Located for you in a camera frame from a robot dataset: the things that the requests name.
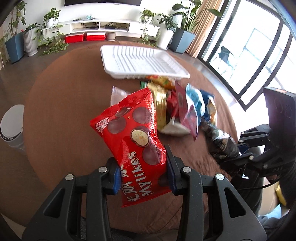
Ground black snack packet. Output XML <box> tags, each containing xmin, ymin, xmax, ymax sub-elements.
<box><xmin>201</xmin><ymin>121</ymin><xmax>240</xmax><ymax>161</ymax></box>

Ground blue bread snack packet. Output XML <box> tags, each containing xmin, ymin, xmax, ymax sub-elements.
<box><xmin>205</xmin><ymin>96</ymin><xmax>217</xmax><ymax>126</ymax></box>

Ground red Mylikes snack bag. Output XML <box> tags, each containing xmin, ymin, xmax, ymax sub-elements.
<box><xmin>90</xmin><ymin>88</ymin><xmax>170</xmax><ymax>207</ymax></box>

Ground gold snack packet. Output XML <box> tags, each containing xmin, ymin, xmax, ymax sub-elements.
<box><xmin>147</xmin><ymin>81</ymin><xmax>167</xmax><ymax>131</ymax></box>

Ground orange cartoon snack packet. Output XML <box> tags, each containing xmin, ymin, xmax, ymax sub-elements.
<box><xmin>145</xmin><ymin>75</ymin><xmax>175</xmax><ymax>90</ymax></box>

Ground white clear snack packet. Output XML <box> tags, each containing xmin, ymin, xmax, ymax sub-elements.
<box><xmin>110</xmin><ymin>86</ymin><xmax>130</xmax><ymax>106</ymax></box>

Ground dark red snack packet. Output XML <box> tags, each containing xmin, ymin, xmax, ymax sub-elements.
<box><xmin>162</xmin><ymin>82</ymin><xmax>198</xmax><ymax>139</ymax></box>

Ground balcony chair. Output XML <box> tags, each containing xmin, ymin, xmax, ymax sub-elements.
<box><xmin>209</xmin><ymin>46</ymin><xmax>234</xmax><ymax>75</ymax></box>

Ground white round stool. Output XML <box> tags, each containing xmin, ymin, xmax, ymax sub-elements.
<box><xmin>1</xmin><ymin>104</ymin><xmax>26</xmax><ymax>155</ymax></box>

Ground blue planter right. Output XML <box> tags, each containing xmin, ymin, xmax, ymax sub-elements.
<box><xmin>170</xmin><ymin>28</ymin><xmax>195</xmax><ymax>54</ymax></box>

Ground blue planter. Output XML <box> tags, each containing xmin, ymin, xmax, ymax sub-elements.
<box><xmin>5</xmin><ymin>33</ymin><xmax>24</xmax><ymax>64</ymax></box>
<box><xmin>170</xmin><ymin>28</ymin><xmax>195</xmax><ymax>54</ymax></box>

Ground beige curtain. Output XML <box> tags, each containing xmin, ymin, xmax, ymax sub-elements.
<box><xmin>186</xmin><ymin>0</ymin><xmax>224</xmax><ymax>58</ymax></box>

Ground white plastic tray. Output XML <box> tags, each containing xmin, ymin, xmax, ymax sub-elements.
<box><xmin>100</xmin><ymin>45</ymin><xmax>190</xmax><ymax>80</ymax></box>

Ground white planter right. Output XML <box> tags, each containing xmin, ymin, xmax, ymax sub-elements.
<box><xmin>157</xmin><ymin>28</ymin><xmax>174</xmax><ymax>50</ymax></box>

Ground tall leafy plant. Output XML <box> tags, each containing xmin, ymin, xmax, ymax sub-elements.
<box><xmin>171</xmin><ymin>0</ymin><xmax>223</xmax><ymax>33</ymax></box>

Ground small beige pot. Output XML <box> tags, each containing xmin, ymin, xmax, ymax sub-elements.
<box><xmin>106</xmin><ymin>32</ymin><xmax>116</xmax><ymax>42</ymax></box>

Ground white tv cabinet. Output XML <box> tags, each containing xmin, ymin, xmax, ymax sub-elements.
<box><xmin>43</xmin><ymin>17</ymin><xmax>160</xmax><ymax>39</ymax></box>

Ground right red storage box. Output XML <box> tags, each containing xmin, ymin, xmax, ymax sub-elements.
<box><xmin>85</xmin><ymin>32</ymin><xmax>106</xmax><ymax>41</ymax></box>

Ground red storage box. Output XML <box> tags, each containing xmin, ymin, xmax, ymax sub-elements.
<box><xmin>85</xmin><ymin>32</ymin><xmax>106</xmax><ymax>41</ymax></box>
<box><xmin>65</xmin><ymin>33</ymin><xmax>84</xmax><ymax>44</ymax></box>

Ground left red storage box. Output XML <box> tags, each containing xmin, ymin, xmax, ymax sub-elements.
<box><xmin>65</xmin><ymin>33</ymin><xmax>84</xmax><ymax>44</ymax></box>

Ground trailing pothos plant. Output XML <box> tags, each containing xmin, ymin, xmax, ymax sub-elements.
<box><xmin>37</xmin><ymin>8</ymin><xmax>69</xmax><ymax>56</ymax></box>

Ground blue planter left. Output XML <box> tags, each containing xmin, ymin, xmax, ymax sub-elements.
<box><xmin>5</xmin><ymin>33</ymin><xmax>24</xmax><ymax>64</ymax></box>

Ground white ribbed planter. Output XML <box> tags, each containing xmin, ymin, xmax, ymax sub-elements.
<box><xmin>23</xmin><ymin>28</ymin><xmax>38</xmax><ymax>57</ymax></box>

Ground black wall television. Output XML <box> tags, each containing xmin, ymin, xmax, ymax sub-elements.
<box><xmin>64</xmin><ymin>0</ymin><xmax>142</xmax><ymax>6</ymax></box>

